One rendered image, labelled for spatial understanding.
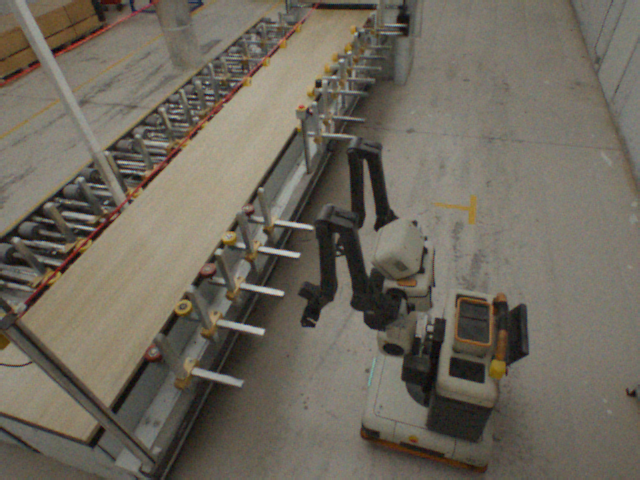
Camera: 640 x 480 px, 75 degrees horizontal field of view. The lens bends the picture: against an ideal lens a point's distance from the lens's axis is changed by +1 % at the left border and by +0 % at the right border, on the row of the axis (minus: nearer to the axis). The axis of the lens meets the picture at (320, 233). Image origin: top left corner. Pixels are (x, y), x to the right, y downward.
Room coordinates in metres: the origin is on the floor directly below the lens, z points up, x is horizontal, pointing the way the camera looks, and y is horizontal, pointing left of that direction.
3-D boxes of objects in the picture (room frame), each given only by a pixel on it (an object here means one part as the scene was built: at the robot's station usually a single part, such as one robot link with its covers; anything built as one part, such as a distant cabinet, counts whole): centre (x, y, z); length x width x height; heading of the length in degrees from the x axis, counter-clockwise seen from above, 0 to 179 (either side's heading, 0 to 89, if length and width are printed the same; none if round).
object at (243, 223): (1.64, 0.40, 0.92); 0.04 x 0.04 x 0.48; 69
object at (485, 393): (1.02, -0.61, 0.59); 0.55 x 0.34 x 0.83; 159
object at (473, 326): (1.01, -0.63, 0.87); 0.23 x 0.15 x 0.11; 159
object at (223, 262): (1.41, 0.49, 0.88); 0.04 x 0.04 x 0.48; 69
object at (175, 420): (2.98, -0.12, 0.67); 5.11 x 0.08 x 0.10; 159
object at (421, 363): (1.06, -0.34, 0.68); 0.28 x 0.27 x 0.25; 159
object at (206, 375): (0.96, 0.61, 0.80); 0.43 x 0.03 x 0.04; 69
